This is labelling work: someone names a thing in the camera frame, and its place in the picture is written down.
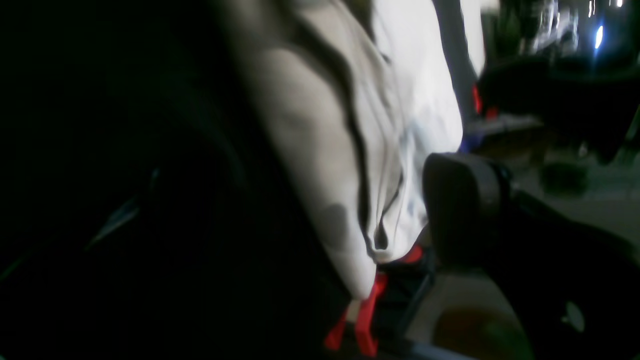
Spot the orange black clamp top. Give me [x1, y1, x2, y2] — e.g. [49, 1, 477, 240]
[323, 244, 434, 360]

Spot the black table cloth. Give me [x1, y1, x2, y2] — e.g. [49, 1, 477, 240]
[1, 0, 348, 360]

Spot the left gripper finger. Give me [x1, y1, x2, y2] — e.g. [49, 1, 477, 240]
[422, 153, 640, 360]

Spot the white T-shirt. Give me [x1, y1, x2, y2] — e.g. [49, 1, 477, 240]
[214, 0, 464, 300]

